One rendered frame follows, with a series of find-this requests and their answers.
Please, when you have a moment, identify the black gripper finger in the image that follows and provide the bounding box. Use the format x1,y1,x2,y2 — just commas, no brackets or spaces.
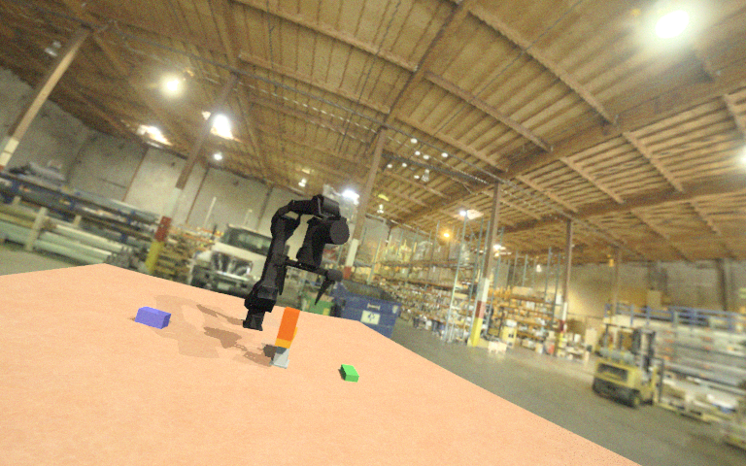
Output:
315,279,336,306
273,265,288,295

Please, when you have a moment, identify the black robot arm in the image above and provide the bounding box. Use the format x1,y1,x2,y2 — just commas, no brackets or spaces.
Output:
243,194,350,331

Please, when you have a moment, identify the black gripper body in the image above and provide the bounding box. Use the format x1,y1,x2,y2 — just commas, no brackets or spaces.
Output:
268,239,343,282

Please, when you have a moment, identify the small green block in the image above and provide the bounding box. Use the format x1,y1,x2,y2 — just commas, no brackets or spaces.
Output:
340,364,359,383

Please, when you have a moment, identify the blue rectangular block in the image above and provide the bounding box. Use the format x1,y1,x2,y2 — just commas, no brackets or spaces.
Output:
134,306,171,329

